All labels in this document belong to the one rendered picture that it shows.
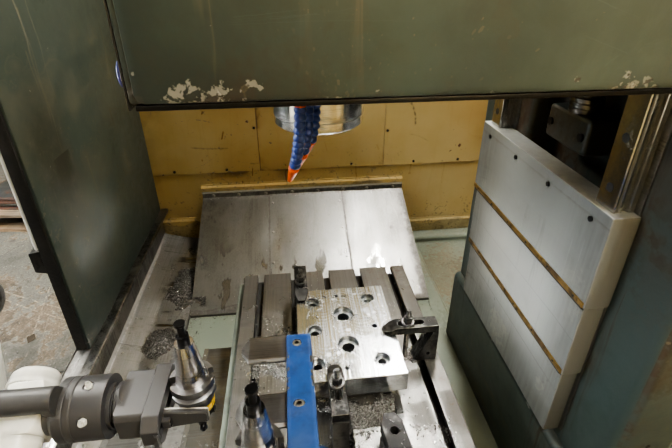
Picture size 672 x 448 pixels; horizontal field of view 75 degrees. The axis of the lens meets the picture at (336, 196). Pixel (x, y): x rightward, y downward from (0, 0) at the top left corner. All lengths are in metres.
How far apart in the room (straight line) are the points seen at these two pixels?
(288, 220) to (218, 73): 1.47
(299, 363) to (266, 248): 1.15
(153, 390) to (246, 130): 1.31
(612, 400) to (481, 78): 0.64
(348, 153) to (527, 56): 1.48
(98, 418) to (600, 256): 0.77
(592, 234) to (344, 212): 1.26
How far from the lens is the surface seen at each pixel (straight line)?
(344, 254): 1.79
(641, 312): 0.84
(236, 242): 1.84
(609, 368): 0.93
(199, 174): 1.97
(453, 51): 0.46
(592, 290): 0.85
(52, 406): 0.75
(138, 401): 0.74
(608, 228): 0.79
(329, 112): 0.71
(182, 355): 0.66
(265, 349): 0.74
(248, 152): 1.90
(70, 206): 1.35
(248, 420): 0.58
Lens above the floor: 1.75
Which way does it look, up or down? 28 degrees down
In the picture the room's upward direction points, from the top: straight up
